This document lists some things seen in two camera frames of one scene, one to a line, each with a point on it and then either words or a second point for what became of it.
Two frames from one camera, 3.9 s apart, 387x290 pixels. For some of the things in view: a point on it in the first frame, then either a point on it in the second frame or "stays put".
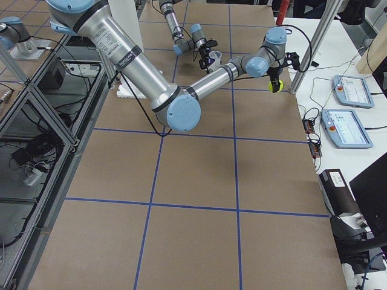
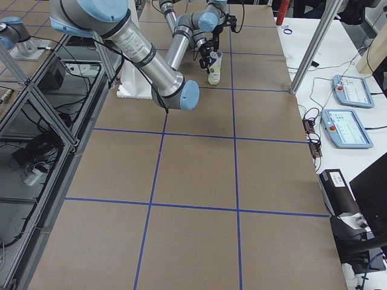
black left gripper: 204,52 stays put
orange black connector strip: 314,147 stays put
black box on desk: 338,193 stays put
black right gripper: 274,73 → 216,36
